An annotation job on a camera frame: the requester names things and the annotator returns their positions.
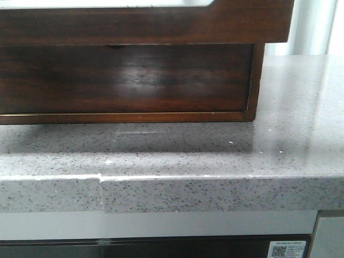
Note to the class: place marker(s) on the wooden drawer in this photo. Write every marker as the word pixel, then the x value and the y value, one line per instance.
pixel 161 83
pixel 221 22

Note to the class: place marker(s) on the dark wooden drawer cabinet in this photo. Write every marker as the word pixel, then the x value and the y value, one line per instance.
pixel 256 80

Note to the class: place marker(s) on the black appliance under counter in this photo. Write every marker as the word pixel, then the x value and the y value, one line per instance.
pixel 179 246

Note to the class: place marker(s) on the white QR code sticker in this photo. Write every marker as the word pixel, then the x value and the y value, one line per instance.
pixel 286 249

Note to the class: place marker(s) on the white curtain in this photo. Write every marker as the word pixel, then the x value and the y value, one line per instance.
pixel 310 30

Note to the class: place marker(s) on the grey cabinet door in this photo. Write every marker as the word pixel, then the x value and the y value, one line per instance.
pixel 328 239

